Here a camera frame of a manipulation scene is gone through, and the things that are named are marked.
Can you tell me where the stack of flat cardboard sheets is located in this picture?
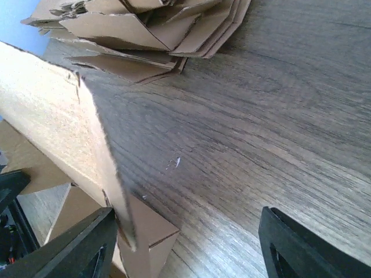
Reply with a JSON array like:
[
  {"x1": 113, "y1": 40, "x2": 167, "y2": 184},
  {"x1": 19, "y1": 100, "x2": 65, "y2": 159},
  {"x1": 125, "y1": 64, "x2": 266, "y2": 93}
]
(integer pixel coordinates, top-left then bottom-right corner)
[{"x1": 23, "y1": 0, "x2": 250, "y2": 83}]

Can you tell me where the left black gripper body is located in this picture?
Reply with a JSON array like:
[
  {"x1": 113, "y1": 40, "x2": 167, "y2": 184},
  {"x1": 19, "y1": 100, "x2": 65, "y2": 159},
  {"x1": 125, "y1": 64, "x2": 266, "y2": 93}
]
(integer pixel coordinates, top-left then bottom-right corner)
[{"x1": 1, "y1": 170, "x2": 39, "y2": 265}]

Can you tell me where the brown cardboard box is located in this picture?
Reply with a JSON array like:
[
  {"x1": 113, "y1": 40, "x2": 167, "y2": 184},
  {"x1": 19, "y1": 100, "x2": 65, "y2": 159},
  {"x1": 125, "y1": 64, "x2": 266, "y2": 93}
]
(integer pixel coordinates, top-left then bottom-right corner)
[{"x1": 1, "y1": 43, "x2": 179, "y2": 277}]

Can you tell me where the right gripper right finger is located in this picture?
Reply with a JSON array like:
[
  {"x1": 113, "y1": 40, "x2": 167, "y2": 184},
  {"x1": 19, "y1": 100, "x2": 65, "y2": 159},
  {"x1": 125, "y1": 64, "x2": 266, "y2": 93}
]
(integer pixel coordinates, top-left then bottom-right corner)
[{"x1": 259, "y1": 206, "x2": 370, "y2": 278}]

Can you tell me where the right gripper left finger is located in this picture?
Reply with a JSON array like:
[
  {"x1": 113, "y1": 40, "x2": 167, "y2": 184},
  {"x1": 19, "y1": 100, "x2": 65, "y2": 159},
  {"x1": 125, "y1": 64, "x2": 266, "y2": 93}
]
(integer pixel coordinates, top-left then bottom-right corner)
[{"x1": 1, "y1": 207, "x2": 118, "y2": 277}]

